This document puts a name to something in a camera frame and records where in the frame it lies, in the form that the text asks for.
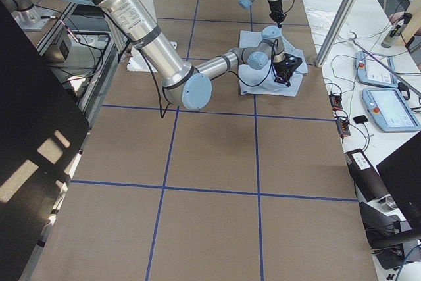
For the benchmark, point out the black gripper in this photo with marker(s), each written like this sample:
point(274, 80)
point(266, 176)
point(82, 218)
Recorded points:
point(275, 8)
point(281, 70)

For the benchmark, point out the light blue button-up shirt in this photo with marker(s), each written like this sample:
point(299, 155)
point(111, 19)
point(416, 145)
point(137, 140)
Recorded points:
point(269, 86)

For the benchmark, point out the orange terminal block strip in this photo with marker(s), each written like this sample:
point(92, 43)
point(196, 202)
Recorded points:
point(341, 117)

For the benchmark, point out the small black square pad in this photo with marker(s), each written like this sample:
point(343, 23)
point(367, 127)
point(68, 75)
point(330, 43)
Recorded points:
point(360, 119)

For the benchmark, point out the blue white teach pendant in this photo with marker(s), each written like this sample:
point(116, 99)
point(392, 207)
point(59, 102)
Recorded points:
point(389, 110)

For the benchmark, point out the black monitor right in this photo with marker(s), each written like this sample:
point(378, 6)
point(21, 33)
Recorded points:
point(400, 173)

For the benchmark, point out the black monitor panel left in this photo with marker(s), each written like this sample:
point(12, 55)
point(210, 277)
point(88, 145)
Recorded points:
point(41, 132)

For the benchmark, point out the aluminium frame post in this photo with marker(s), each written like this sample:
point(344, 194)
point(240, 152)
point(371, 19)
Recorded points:
point(333, 32)

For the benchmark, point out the grey robot pedestal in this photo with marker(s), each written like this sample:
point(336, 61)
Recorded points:
point(28, 17)

